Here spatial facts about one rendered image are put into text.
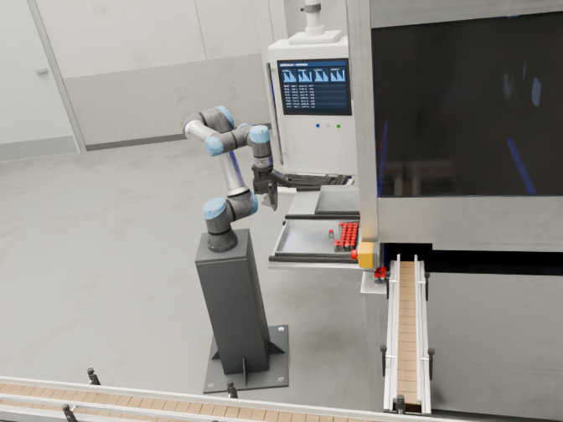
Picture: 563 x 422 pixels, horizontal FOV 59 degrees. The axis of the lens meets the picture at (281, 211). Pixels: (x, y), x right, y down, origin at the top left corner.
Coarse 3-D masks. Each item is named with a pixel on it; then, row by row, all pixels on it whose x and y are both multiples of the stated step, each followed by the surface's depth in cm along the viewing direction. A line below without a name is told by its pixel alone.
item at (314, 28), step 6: (306, 0) 253; (312, 0) 251; (318, 0) 254; (306, 6) 254; (312, 6) 252; (318, 6) 253; (306, 12) 256; (312, 12) 254; (318, 12) 255; (312, 18) 256; (318, 18) 257; (312, 24) 257; (318, 24) 258; (306, 30) 260; (312, 30) 257; (318, 30) 258
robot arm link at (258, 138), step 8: (256, 128) 190; (264, 128) 189; (248, 136) 193; (256, 136) 188; (264, 136) 188; (248, 144) 195; (256, 144) 189; (264, 144) 189; (256, 152) 191; (264, 152) 191
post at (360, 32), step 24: (360, 0) 148; (360, 24) 151; (360, 48) 155; (360, 72) 159; (360, 96) 163; (360, 120) 167; (360, 144) 171; (360, 168) 176; (360, 192) 180; (360, 216) 186
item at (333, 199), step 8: (320, 192) 252; (328, 192) 258; (336, 192) 257; (344, 192) 256; (352, 192) 255; (320, 200) 251; (328, 200) 250; (336, 200) 249; (344, 200) 248; (352, 200) 247; (320, 208) 244; (328, 208) 243; (336, 208) 242; (344, 208) 241; (352, 208) 240
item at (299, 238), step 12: (288, 228) 233; (300, 228) 231; (312, 228) 230; (324, 228) 229; (336, 228) 227; (288, 240) 223; (300, 240) 222; (312, 240) 221; (324, 240) 220; (276, 252) 211; (288, 252) 210; (300, 252) 208; (312, 252) 207; (324, 252) 212
